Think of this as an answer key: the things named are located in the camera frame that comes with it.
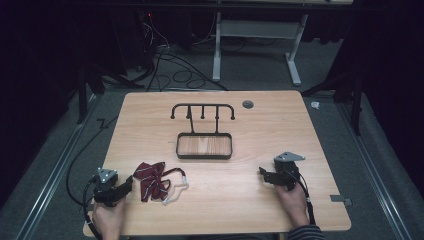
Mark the white metal desk frame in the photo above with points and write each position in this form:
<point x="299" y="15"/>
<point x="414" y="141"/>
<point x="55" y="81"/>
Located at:
<point x="260" y="29"/>

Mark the metal floor rail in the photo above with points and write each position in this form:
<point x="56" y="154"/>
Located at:
<point x="373" y="176"/>
<point x="50" y="180"/>

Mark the crumpled white paper scrap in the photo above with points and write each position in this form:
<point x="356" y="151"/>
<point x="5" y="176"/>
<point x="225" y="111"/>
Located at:
<point x="315" y="105"/>

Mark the black hook rack with tray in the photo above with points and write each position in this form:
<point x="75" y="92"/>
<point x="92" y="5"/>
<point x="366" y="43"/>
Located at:
<point x="204" y="145"/>

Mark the grey metal bracket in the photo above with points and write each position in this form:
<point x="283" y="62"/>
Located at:
<point x="340" y="199"/>

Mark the person's right hand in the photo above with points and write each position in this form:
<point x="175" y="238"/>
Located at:
<point x="293" y="206"/>

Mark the person's left hand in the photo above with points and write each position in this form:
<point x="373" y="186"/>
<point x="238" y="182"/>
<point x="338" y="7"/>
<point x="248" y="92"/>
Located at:
<point x="107" y="220"/>

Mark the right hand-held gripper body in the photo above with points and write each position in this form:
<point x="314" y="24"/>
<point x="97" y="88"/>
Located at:
<point x="287" y="168"/>

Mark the black metal stand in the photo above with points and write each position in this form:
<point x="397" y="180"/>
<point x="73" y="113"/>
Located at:
<point x="353" y="96"/>

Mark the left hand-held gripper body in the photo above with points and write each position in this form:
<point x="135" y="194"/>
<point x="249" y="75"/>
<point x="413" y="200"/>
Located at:
<point x="106" y="186"/>

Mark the dark red striped bow tie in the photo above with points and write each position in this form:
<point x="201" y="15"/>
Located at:
<point x="151" y="181"/>

